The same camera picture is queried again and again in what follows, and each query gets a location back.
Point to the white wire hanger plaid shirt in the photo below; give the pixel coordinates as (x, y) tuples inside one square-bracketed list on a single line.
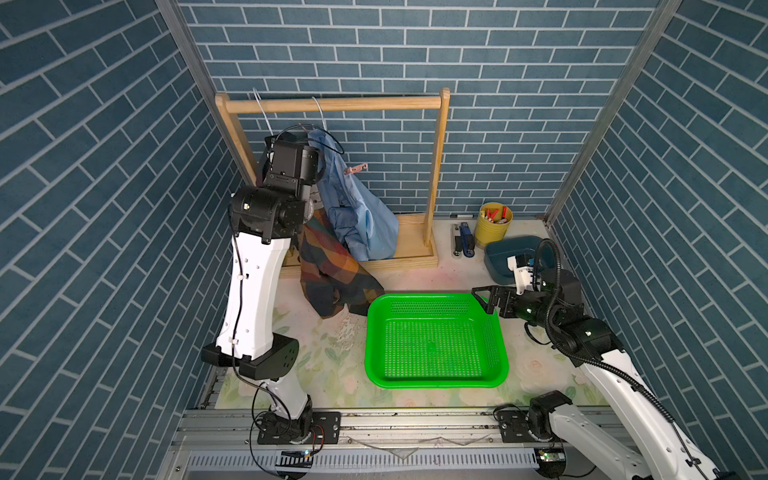
[(258, 99)]

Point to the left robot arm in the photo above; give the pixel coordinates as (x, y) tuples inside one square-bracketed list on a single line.
[(263, 222)]

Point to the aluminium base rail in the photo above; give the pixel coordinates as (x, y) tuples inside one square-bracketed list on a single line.
[(374, 443)]

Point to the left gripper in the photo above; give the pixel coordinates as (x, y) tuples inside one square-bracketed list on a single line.
[(309, 192)]

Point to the green plastic basket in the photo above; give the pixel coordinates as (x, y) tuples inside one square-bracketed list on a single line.
[(434, 341)]

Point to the red clothespins in bucket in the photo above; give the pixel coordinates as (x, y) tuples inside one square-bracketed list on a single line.
[(496, 215)]

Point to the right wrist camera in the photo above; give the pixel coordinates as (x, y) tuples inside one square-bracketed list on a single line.
[(521, 267)]

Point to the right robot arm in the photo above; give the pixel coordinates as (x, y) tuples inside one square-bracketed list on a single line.
[(552, 300)]

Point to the blue black stapler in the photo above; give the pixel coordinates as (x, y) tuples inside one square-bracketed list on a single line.
[(467, 238)]

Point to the teal plastic tub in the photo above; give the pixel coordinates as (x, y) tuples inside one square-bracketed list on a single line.
[(521, 248)]

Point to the light blue long-sleeve shirt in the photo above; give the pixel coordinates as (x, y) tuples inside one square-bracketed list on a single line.
[(361, 221)]

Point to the yellow metal bucket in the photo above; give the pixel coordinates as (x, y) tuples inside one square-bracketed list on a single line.
[(487, 232)]

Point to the plaid long-sleeve shirt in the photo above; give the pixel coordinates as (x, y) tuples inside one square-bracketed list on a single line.
[(331, 278)]

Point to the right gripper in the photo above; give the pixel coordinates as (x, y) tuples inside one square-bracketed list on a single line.
[(505, 293)]

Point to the white wire hanger blue shirt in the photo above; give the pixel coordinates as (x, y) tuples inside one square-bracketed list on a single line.
[(320, 114)]

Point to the white black stapler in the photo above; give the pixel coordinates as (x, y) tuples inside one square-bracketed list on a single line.
[(457, 241)]

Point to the wooden clothes rack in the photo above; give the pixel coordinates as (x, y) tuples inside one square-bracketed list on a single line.
[(415, 245)]

